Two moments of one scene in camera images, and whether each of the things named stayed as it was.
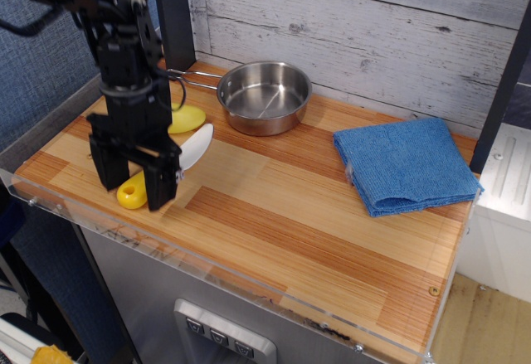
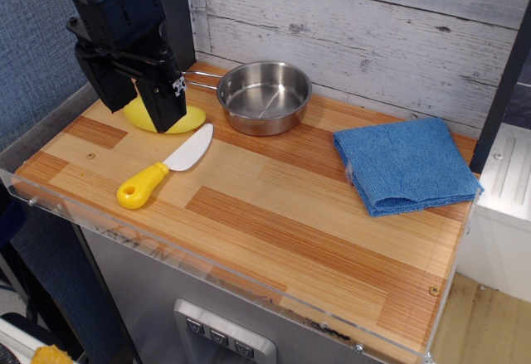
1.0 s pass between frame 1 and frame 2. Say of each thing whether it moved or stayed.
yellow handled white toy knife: stayed
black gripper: moved
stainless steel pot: stayed
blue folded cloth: stayed
